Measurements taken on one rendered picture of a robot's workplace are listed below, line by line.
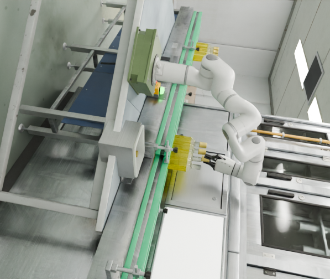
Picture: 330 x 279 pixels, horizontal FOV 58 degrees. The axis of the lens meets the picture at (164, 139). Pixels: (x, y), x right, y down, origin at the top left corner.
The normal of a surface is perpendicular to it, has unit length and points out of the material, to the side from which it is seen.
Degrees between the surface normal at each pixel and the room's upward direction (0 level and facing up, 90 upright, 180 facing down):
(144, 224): 90
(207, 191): 90
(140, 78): 90
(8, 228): 90
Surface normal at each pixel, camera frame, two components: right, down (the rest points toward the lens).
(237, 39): -0.18, 0.70
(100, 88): 0.04, -0.69
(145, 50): -0.09, -0.09
